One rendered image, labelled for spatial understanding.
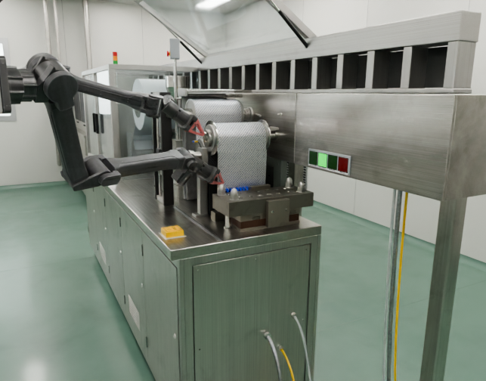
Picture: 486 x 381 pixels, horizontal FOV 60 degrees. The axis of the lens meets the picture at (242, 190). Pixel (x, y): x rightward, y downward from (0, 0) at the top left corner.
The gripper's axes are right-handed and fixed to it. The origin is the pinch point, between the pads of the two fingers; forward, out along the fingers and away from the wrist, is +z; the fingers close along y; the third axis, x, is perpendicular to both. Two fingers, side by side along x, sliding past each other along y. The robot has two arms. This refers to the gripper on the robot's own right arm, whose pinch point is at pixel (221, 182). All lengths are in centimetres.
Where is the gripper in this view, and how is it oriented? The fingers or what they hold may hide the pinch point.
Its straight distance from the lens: 180.3
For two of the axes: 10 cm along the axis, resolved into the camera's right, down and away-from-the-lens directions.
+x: 4.9, -8.6, 1.2
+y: 6.1, 2.5, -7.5
